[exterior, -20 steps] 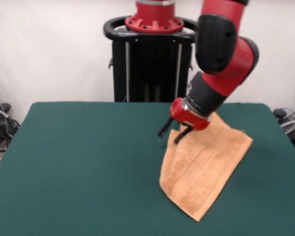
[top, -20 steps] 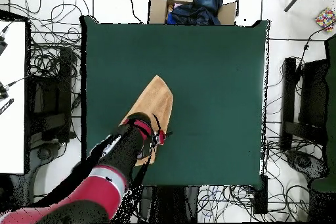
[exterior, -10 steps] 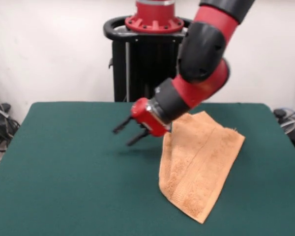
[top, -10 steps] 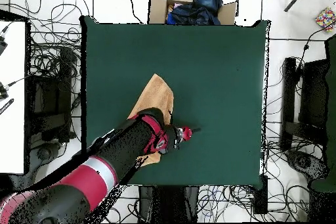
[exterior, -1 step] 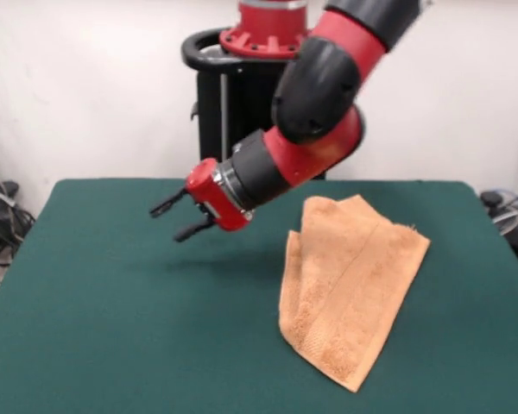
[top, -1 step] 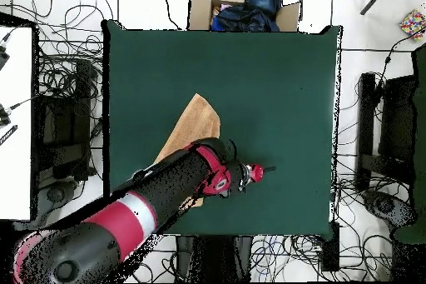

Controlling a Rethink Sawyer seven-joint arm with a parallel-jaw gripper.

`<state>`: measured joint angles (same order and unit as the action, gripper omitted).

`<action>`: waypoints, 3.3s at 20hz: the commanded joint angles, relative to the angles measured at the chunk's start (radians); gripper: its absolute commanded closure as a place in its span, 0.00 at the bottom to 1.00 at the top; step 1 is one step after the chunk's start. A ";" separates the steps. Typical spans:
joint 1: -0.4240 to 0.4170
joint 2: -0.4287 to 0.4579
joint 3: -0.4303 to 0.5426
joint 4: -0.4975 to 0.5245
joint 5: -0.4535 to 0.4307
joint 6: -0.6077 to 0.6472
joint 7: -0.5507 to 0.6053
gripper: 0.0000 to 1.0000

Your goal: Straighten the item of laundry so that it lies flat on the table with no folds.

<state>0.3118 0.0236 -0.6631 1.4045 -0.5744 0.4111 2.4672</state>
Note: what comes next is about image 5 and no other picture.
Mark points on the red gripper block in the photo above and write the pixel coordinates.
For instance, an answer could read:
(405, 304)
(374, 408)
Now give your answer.
(213, 198)

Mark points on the tan terry towel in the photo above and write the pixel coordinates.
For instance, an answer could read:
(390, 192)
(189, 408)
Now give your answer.
(354, 284)

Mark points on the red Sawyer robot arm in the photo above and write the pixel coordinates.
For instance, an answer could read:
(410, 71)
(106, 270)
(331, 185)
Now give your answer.
(319, 103)

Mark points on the dark green table cloth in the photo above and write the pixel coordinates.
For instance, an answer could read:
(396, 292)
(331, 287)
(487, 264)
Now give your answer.
(90, 280)

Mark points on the black power adapter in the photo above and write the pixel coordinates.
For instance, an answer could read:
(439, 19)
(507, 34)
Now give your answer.
(492, 197)
(9, 188)

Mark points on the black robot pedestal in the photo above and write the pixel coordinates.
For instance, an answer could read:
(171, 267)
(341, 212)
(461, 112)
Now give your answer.
(233, 108)

